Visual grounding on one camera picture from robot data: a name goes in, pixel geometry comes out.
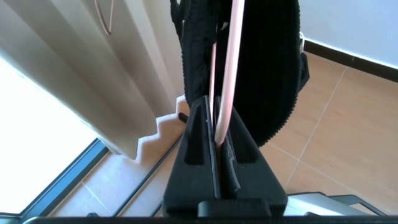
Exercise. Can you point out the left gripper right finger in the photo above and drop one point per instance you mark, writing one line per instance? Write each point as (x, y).
(261, 183)

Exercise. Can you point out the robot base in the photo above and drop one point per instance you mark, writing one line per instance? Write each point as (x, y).
(311, 205)

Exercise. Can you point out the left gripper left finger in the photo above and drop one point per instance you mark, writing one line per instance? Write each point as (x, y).
(186, 183)

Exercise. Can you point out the black shorts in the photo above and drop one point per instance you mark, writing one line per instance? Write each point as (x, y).
(267, 77)

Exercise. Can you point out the beige curtain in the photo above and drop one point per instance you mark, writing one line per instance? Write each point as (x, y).
(93, 77)

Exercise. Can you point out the window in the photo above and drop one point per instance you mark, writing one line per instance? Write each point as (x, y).
(68, 177)

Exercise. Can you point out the black clothes rack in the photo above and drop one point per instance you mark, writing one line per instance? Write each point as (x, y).
(183, 117)

